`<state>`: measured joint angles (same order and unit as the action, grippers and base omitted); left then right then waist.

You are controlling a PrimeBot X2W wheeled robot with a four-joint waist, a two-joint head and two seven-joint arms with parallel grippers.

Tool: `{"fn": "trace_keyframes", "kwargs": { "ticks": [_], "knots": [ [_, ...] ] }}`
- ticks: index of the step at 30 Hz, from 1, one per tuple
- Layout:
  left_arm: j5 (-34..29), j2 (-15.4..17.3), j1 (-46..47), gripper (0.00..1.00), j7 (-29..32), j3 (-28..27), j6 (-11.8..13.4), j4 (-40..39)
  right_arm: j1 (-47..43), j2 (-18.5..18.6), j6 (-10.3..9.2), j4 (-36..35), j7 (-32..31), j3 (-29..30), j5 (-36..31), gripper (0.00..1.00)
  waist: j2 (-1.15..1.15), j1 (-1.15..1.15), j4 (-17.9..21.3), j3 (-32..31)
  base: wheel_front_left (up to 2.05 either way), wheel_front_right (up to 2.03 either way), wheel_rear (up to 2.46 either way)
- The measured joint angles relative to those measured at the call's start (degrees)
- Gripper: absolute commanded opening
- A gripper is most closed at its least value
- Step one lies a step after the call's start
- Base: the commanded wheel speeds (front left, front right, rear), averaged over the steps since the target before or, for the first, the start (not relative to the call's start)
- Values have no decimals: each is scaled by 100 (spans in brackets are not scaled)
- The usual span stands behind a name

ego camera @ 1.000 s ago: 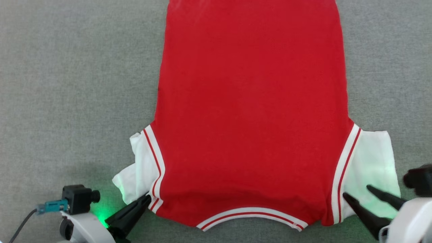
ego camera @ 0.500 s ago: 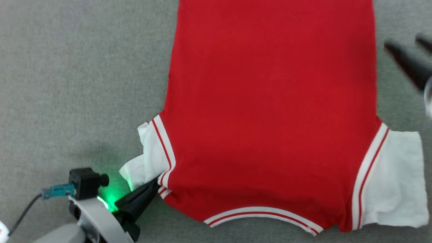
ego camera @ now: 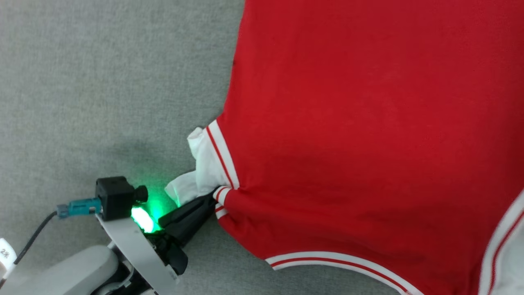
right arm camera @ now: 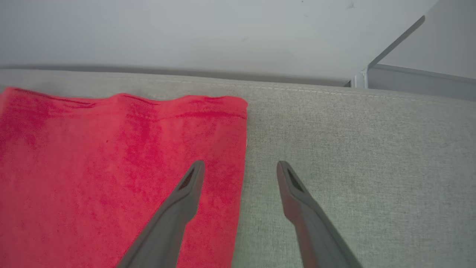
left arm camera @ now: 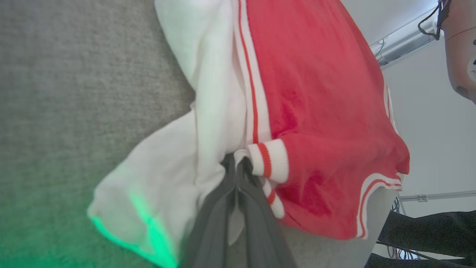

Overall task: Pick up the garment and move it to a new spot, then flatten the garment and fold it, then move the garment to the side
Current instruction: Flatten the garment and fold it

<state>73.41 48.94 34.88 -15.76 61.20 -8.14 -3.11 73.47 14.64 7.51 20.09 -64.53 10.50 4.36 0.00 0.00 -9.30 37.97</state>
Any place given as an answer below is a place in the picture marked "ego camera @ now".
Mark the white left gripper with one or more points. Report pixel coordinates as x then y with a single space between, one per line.
139 250

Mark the red garment with white trim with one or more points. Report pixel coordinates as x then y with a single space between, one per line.
368 123

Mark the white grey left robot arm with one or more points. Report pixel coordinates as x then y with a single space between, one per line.
61 272

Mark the grey fabric sofa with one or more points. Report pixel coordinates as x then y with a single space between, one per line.
82 82

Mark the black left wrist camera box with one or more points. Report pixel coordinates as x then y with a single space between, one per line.
114 196

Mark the teal left camera connector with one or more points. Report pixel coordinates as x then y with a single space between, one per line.
80 207

